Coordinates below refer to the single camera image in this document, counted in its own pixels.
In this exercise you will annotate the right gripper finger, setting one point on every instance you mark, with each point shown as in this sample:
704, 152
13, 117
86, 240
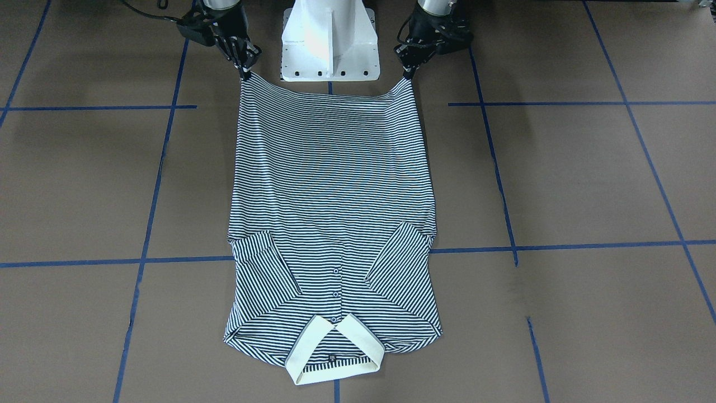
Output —
244, 69

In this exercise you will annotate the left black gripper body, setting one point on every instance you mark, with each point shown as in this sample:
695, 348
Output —
427, 25

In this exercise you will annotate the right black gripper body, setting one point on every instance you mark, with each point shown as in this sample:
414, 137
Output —
231, 23

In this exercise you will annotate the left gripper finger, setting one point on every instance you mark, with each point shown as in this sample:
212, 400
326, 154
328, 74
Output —
410, 68

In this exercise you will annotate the striped polo shirt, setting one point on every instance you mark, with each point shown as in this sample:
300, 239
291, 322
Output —
332, 218

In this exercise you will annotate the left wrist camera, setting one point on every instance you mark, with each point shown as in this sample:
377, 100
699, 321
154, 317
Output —
453, 38

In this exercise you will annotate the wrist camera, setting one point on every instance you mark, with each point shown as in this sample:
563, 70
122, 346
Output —
197, 31
453, 38

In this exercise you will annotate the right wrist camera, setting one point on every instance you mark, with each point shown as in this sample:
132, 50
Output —
197, 31

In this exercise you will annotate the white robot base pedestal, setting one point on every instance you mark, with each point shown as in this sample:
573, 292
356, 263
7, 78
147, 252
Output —
326, 41

